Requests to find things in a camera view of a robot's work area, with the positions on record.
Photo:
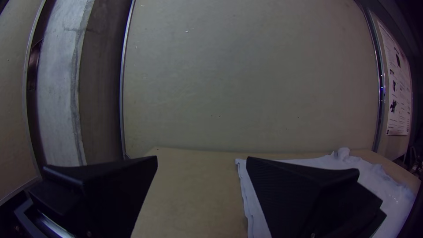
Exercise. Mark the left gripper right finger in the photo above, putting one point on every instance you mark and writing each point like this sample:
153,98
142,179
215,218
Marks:
304,201

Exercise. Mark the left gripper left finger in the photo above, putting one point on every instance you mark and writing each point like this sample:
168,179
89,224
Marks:
99,195

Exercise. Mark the light grey t-shirt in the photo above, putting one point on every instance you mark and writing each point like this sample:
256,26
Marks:
390,188

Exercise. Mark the white printed wall poster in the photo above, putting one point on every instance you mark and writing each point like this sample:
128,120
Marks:
400,99

